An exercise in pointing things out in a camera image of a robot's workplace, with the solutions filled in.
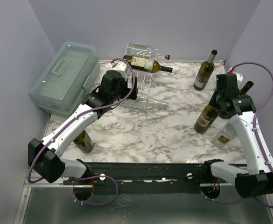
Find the green bottle brown label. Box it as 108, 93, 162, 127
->
194, 105, 219, 133

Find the green bottle white label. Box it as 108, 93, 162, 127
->
123, 55, 173, 73

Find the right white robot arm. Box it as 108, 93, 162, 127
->
201, 73, 273, 198

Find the green bottle under left arm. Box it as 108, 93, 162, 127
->
73, 130, 94, 153

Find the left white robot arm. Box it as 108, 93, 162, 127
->
28, 70, 137, 184

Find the green bottle far right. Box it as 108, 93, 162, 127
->
239, 81, 254, 96

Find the green bottle silver neck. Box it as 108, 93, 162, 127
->
193, 49, 217, 91

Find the clear square liquor bottle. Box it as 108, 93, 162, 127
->
211, 122, 238, 149

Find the clear bottle on rack top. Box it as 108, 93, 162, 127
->
125, 42, 170, 60

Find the translucent green storage box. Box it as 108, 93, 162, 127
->
30, 41, 100, 118

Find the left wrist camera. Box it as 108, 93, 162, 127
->
112, 61, 130, 80

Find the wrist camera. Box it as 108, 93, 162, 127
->
228, 68, 244, 89
112, 61, 130, 80

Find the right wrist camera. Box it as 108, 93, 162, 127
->
228, 68, 244, 89

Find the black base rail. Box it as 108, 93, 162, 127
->
63, 162, 217, 195

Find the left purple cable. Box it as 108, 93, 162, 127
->
28, 58, 137, 206

